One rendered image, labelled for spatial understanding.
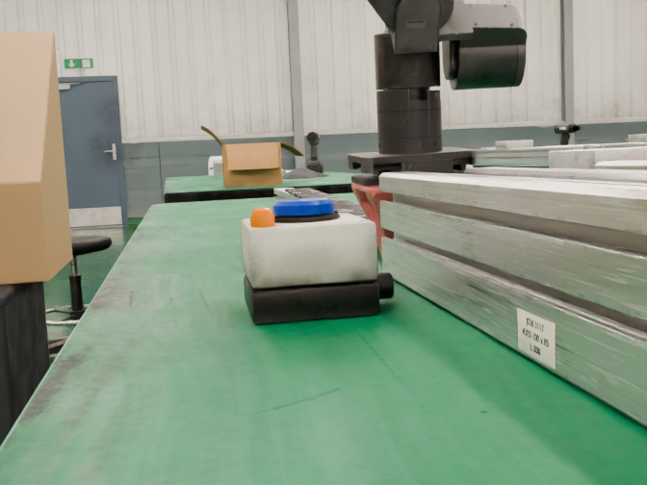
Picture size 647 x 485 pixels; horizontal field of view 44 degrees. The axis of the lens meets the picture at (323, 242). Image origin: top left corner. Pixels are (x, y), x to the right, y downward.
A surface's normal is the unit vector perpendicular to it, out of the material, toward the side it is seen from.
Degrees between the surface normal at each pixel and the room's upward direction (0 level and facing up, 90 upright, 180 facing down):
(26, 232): 90
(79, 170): 90
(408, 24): 133
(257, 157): 69
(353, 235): 90
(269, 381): 0
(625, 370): 90
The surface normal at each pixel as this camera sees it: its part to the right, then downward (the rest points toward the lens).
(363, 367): -0.04, -0.99
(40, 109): 0.09, -0.66
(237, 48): 0.18, 0.10
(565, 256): -0.98, 0.07
